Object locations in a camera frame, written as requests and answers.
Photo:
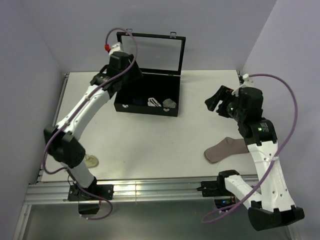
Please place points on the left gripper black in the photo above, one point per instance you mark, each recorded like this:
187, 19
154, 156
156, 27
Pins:
136, 74

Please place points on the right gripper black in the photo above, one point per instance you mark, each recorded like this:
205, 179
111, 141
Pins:
224, 93

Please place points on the white sock with dark stripes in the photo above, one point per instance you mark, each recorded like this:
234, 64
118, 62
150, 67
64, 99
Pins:
152, 102

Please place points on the grey sock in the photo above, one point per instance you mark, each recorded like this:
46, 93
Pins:
168, 103

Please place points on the navy blue sock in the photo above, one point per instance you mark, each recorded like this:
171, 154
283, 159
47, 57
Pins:
138, 101

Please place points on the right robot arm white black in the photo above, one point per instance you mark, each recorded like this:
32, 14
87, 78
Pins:
269, 203

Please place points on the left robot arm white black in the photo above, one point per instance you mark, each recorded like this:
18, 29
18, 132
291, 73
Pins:
62, 139

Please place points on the black display case with glass lid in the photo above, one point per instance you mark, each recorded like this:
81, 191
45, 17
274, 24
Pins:
160, 58

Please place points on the mauve sock with red stripes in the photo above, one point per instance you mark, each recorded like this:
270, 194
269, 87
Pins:
224, 149

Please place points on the pale yellow sock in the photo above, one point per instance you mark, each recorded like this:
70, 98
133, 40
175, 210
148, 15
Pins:
91, 161

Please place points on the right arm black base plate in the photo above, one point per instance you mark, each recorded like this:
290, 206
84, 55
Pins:
210, 189

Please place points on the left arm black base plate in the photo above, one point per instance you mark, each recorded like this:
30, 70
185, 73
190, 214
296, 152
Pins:
103, 191

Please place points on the aluminium rail frame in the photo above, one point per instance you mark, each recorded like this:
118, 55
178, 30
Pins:
160, 158

